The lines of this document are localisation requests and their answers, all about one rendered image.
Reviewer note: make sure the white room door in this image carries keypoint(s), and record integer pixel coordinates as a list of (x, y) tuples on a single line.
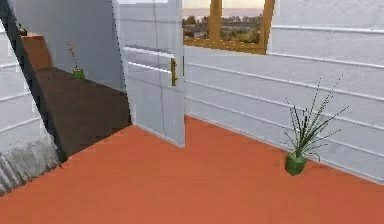
[(153, 93)]

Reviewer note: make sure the orange brown cabinet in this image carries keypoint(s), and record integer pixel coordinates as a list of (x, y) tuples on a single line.
[(36, 51)]

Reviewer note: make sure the thin plant in green pot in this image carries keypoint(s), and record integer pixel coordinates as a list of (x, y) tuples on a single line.
[(77, 71)]

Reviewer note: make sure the spiky plant in green pot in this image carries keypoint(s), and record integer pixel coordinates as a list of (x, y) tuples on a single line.
[(300, 146)]

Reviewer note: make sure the wooden framed window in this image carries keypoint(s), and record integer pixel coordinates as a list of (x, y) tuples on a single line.
[(233, 30)]

